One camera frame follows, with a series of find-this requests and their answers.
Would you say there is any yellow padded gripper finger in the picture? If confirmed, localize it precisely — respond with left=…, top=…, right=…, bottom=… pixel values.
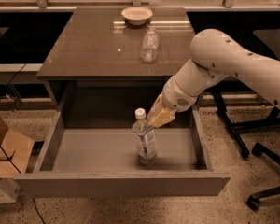
left=147, top=94, right=176, bottom=128

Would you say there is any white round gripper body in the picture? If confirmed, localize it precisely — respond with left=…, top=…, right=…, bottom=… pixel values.
left=161, top=77, right=197, bottom=112

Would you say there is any blue label plastic water bottle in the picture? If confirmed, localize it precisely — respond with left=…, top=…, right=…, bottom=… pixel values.
left=132, top=108, right=157, bottom=164

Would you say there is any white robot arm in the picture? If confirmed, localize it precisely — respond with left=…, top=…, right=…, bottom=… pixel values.
left=147, top=29, right=280, bottom=128

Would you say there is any clear plastic bottle lying down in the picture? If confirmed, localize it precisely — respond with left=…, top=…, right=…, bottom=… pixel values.
left=140, top=29, right=160, bottom=63

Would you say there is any grey cabinet with glossy top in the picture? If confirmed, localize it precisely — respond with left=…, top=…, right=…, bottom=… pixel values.
left=37, top=7, right=194, bottom=128

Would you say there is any beige paper bowl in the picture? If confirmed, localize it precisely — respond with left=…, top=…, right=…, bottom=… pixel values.
left=121, top=7, right=153, bottom=25

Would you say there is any black table leg stand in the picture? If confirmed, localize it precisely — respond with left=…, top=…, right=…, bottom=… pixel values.
left=211, top=89, right=280, bottom=159

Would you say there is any brown cardboard box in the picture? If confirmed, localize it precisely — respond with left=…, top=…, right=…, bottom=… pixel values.
left=0, top=117, right=35, bottom=178

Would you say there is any white printed box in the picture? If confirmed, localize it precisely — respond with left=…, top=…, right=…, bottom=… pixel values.
left=0, top=179, right=21, bottom=204

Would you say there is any black floor cable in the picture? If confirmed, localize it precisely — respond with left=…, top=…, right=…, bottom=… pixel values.
left=0, top=131, right=47, bottom=224

